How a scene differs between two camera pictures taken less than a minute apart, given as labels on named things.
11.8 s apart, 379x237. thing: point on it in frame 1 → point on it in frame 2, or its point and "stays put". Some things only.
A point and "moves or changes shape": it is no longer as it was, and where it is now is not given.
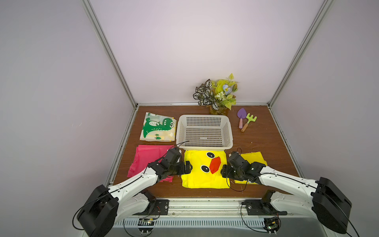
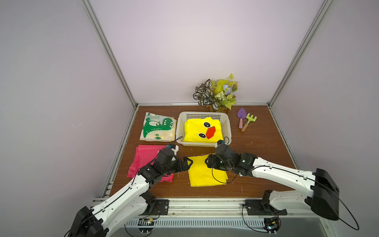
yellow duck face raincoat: x=206 y=172 → x=203 y=130
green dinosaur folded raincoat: x=157 y=128 stays put
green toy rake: x=249 y=119 stays put
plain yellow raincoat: x=254 y=157 moves or changes shape
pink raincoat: x=146 y=154 stays put
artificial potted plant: x=218 y=96 stays put
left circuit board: x=145 y=221 stays put
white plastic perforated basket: x=204 y=132 stays put
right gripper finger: x=226 y=171 → x=210 y=161
